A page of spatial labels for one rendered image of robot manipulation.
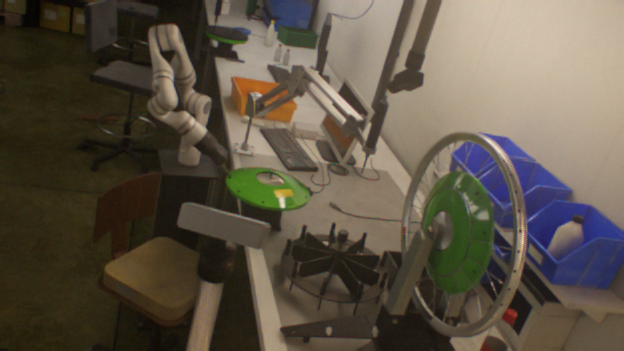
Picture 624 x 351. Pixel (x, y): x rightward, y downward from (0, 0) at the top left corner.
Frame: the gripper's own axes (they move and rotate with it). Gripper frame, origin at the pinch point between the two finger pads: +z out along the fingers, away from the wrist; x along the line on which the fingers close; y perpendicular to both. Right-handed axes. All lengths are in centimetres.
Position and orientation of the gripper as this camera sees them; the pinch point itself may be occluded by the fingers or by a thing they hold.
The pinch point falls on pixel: (231, 174)
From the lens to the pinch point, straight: 212.9
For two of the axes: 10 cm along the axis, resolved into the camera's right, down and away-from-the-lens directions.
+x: -1.0, -4.4, 8.9
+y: 7.5, -6.2, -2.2
